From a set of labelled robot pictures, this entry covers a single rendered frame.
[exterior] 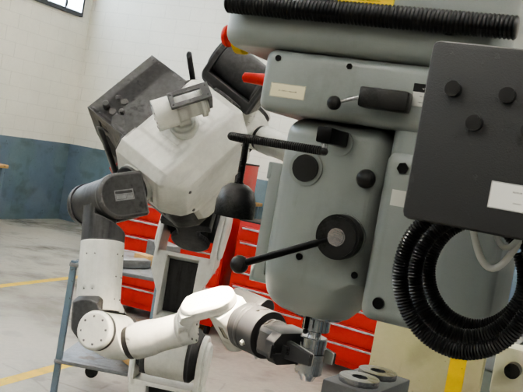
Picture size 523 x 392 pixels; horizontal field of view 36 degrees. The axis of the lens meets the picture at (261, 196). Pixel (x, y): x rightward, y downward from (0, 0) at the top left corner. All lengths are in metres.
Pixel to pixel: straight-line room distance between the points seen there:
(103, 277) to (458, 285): 0.76
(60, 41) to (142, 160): 10.88
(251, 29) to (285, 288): 0.42
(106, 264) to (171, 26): 10.68
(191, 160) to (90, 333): 0.41
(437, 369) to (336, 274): 1.89
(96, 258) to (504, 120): 0.97
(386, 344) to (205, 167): 1.61
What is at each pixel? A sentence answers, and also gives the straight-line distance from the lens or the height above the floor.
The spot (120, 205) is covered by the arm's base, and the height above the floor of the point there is 1.41.
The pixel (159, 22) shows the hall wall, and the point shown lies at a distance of 12.37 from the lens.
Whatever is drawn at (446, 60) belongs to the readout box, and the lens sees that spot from 0.95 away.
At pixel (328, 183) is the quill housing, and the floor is 1.53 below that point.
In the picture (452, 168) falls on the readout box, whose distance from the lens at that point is 0.94.
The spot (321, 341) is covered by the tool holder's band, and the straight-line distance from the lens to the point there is 1.37.
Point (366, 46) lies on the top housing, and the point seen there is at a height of 1.75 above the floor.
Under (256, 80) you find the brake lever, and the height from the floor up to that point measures 1.70.
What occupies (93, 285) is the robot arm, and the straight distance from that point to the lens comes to 1.65.
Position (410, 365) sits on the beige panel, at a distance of 3.15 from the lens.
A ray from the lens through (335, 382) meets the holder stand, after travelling 1.80.
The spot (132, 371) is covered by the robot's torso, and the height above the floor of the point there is 0.95.
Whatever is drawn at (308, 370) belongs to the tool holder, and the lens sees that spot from 1.38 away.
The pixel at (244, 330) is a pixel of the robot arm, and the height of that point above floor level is 1.24.
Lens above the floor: 1.56
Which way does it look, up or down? 3 degrees down
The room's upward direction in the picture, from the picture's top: 10 degrees clockwise
